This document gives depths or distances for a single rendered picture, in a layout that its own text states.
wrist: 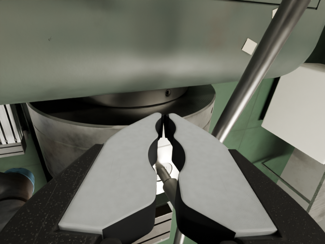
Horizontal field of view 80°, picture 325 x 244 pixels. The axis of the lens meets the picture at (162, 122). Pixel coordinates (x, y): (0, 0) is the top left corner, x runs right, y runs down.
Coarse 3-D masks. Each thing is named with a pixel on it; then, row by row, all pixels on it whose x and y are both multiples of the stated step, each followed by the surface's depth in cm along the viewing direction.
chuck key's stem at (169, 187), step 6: (162, 168) 27; (162, 174) 26; (168, 174) 26; (162, 180) 26; (168, 180) 24; (174, 180) 25; (162, 186) 25; (168, 186) 24; (174, 186) 24; (168, 192) 24; (174, 192) 23; (168, 198) 24; (174, 198) 22; (174, 204) 22
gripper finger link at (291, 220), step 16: (240, 160) 8; (256, 176) 7; (256, 192) 7; (272, 192) 7; (272, 208) 6; (288, 208) 6; (288, 224) 6; (304, 224) 6; (240, 240) 5; (256, 240) 5; (272, 240) 5; (288, 240) 5; (304, 240) 5; (320, 240) 5
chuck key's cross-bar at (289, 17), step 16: (288, 0) 9; (304, 0) 9; (288, 16) 10; (272, 32) 10; (288, 32) 10; (256, 48) 11; (272, 48) 11; (256, 64) 11; (240, 80) 13; (256, 80) 12; (240, 96) 13; (224, 112) 14; (240, 112) 14; (224, 128) 15; (176, 240) 24
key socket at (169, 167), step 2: (160, 164) 26; (162, 164) 27; (164, 164) 27; (166, 164) 27; (168, 164) 27; (170, 164) 27; (156, 166) 26; (158, 166) 26; (160, 166) 27; (162, 166) 27; (164, 166) 27; (166, 166) 27; (168, 166) 27; (170, 166) 28; (154, 168) 26; (156, 168) 27; (166, 168) 27; (168, 168) 28; (170, 168) 28; (156, 170) 27; (168, 170) 28; (170, 170) 28; (156, 172) 27; (168, 172) 28; (158, 176) 27; (158, 178) 28; (158, 180) 28
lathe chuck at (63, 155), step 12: (36, 132) 28; (48, 144) 26; (60, 144) 24; (168, 144) 25; (48, 156) 28; (60, 156) 26; (72, 156) 25; (168, 156) 26; (48, 168) 31; (60, 168) 27
